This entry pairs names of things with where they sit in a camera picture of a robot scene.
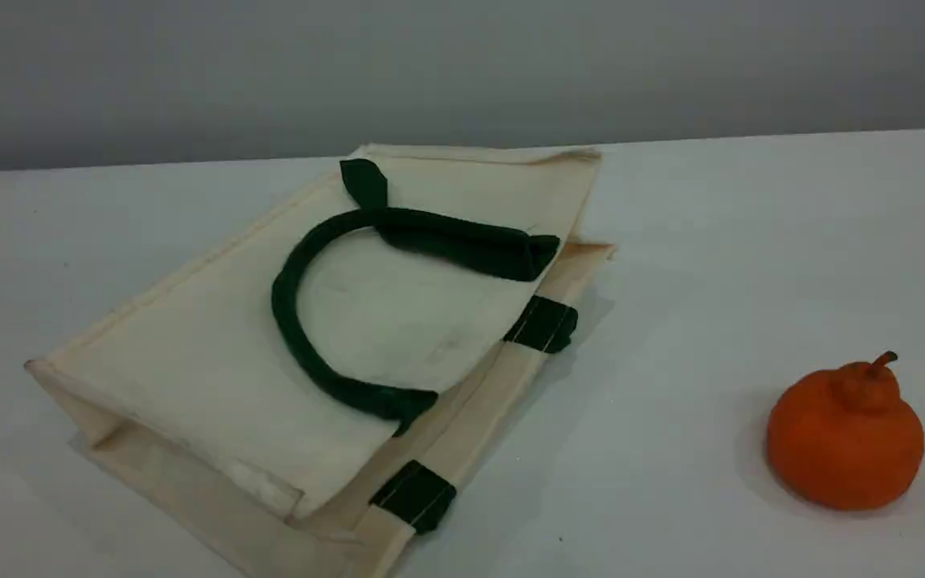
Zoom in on white canvas bag green handles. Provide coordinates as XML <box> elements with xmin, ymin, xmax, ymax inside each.
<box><xmin>25</xmin><ymin>143</ymin><xmax>617</xmax><ymax>578</ymax></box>

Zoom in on orange tangerine with stem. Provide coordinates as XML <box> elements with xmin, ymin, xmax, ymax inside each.
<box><xmin>766</xmin><ymin>351</ymin><xmax>925</xmax><ymax>511</ymax></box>

